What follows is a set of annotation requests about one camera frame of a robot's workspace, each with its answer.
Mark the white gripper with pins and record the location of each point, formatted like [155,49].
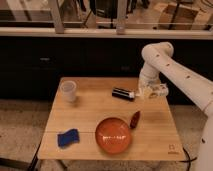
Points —
[152,91]

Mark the black bottle with white cap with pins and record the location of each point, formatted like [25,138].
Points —
[124,94]

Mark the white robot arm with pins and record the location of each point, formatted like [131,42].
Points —
[158,59]

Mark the dark red chili pepper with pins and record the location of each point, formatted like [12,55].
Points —
[134,120]

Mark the orange bowl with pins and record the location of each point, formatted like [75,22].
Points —
[113,135]

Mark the translucent plastic cup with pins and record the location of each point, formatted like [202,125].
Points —
[68,90]

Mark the blue sponge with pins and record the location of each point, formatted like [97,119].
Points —
[68,137]

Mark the cardboard box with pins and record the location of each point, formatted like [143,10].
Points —
[175,16]

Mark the black office chair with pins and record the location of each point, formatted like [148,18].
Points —
[103,14]

